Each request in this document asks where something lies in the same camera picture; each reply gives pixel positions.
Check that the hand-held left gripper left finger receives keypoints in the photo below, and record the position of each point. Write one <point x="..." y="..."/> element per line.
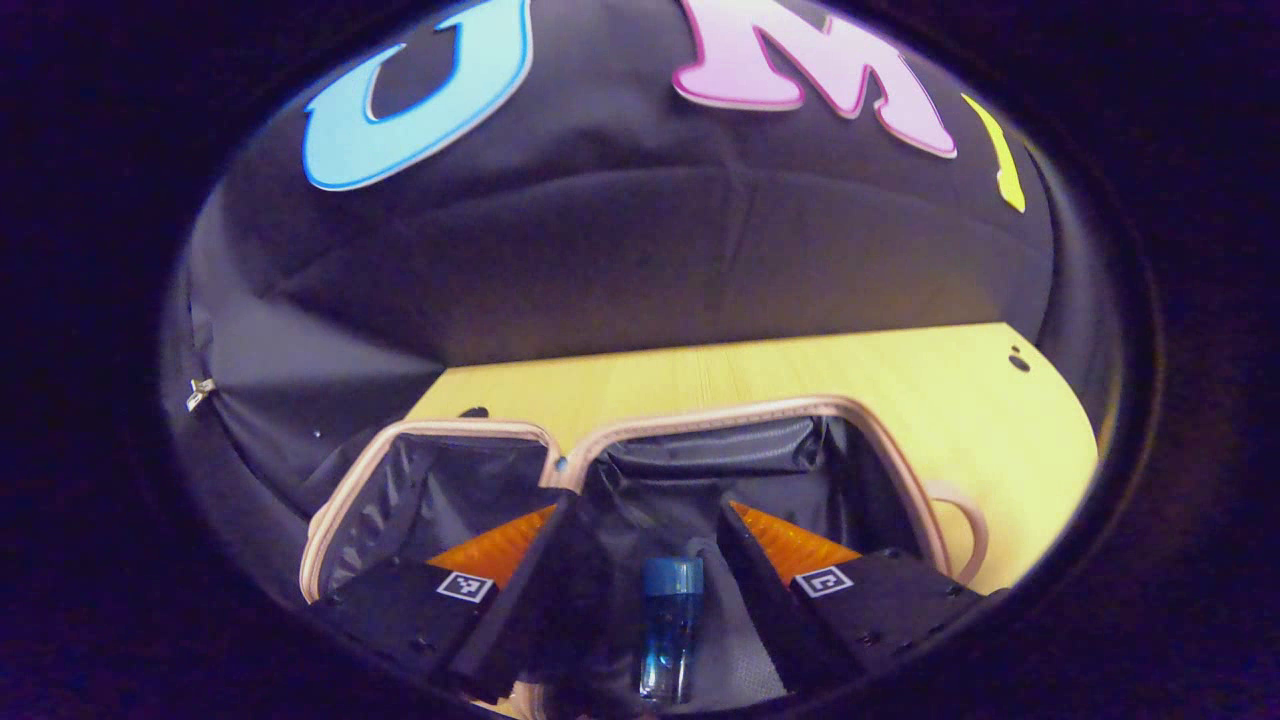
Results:
<point x="520" y="610"/>

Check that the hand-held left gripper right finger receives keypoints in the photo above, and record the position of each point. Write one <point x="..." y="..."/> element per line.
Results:
<point x="765" y="600"/>

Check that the blue glass bottle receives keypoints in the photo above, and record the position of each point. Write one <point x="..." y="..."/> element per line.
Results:
<point x="670" y="620"/>

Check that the pink suitcase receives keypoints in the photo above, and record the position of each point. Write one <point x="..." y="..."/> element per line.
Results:
<point x="690" y="480"/>

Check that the black backdrop cloth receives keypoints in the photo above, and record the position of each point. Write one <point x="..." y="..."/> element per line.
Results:
<point x="620" y="260"/>

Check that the silver cloth clip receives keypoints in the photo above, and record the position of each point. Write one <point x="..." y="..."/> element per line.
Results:
<point x="200" y="393"/>

